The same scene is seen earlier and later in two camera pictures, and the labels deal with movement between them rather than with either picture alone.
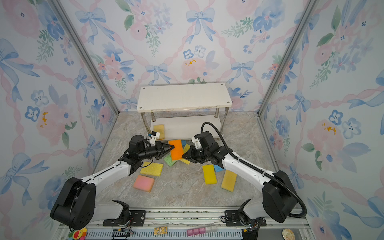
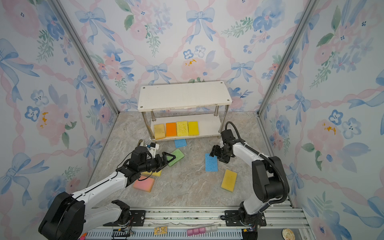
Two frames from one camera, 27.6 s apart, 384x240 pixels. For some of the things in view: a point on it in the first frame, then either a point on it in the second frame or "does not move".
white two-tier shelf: (182, 109) does not move
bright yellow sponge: (209, 174) -> (193, 128)
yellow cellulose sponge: (185, 148) -> (182, 129)
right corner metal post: (310, 6) does not move
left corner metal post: (60, 9) does not move
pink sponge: (144, 183) does not move
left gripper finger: (163, 149) -> (164, 160)
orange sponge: (177, 152) -> (171, 129)
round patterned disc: (288, 234) does not move
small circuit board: (160, 230) does not move
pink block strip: (201, 230) does not move
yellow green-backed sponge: (229, 180) does not move
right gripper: (191, 155) -> (214, 151)
